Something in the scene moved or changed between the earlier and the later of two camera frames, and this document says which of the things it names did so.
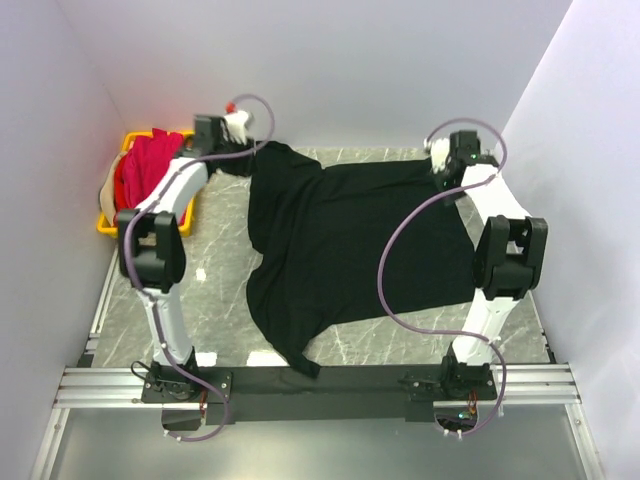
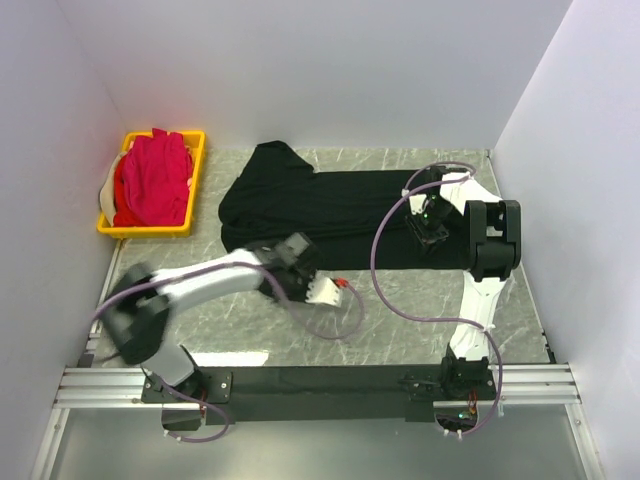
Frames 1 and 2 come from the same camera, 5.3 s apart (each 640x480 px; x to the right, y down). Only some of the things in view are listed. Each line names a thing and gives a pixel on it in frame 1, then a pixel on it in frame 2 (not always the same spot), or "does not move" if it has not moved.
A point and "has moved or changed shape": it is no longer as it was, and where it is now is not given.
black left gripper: (246, 167) to (301, 296)
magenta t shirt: (145, 162) does not move
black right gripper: (436, 178) to (426, 237)
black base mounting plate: (284, 394) does not move
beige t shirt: (107, 194) does not move
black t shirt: (317, 235) has moved or changed shape
